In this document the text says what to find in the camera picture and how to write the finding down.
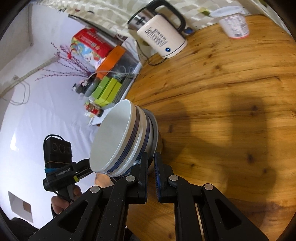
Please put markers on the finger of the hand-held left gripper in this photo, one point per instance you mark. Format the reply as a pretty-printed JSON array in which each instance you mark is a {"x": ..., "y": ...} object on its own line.
[
  {"x": 82, "y": 164},
  {"x": 84, "y": 173}
]

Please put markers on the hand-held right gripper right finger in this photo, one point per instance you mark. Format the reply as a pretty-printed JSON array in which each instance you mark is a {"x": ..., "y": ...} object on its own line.
[{"x": 157, "y": 176}]

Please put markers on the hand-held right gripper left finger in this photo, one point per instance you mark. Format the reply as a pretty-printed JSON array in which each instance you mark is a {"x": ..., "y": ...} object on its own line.
[{"x": 143, "y": 176}]

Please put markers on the white bowl with blue stripe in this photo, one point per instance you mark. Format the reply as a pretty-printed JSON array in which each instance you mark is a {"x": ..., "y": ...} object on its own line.
[
  {"x": 144, "y": 129},
  {"x": 111, "y": 136}
]

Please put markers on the stainless steel bowl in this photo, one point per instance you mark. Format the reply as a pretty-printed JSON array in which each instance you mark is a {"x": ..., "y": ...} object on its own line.
[{"x": 155, "y": 134}]

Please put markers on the person's left hand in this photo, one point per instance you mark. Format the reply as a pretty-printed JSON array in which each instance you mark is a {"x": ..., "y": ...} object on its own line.
[{"x": 60, "y": 206}]

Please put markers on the white shelf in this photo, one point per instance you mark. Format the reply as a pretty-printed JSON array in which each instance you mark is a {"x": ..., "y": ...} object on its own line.
[{"x": 97, "y": 121}]

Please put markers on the red figurine jar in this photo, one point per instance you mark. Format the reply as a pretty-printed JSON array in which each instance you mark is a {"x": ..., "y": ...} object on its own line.
[{"x": 94, "y": 110}]

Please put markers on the lime green box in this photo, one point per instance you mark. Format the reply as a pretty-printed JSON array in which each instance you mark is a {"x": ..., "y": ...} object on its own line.
[{"x": 111, "y": 92}]

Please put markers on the grey oblong case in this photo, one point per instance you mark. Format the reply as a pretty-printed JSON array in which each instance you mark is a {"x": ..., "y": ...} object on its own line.
[{"x": 91, "y": 87}]

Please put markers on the dark green flat box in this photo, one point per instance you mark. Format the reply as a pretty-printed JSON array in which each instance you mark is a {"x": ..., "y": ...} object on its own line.
[{"x": 100, "y": 88}]

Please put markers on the black-white zigzag box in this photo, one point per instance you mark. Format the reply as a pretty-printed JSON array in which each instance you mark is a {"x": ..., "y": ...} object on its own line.
[{"x": 123, "y": 89}]

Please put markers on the purple flower branches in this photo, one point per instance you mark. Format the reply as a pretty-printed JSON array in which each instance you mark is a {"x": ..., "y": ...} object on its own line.
[{"x": 67, "y": 62}]

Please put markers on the clear bin with orange lid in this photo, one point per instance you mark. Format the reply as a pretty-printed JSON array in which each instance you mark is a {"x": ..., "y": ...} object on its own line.
[{"x": 113, "y": 60}]

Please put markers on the white electric kettle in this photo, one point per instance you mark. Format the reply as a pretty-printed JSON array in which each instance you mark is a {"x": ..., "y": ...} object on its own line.
[{"x": 159, "y": 34}]

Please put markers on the heart-print striped curtain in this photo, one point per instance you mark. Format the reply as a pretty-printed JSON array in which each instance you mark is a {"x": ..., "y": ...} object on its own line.
[{"x": 104, "y": 14}]

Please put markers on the white plastic tub with lid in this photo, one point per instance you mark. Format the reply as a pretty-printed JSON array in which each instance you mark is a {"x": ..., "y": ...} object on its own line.
[{"x": 234, "y": 23}]

